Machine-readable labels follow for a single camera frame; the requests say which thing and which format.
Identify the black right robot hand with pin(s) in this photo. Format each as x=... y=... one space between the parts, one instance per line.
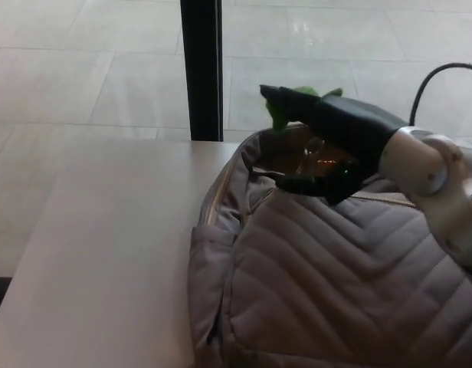
x=351 y=130

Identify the black window frame post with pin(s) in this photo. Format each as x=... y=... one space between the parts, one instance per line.
x=202 y=69

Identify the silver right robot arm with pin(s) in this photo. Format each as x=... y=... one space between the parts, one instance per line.
x=439 y=172

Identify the grey quilted backpack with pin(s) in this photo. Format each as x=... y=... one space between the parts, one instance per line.
x=328 y=276

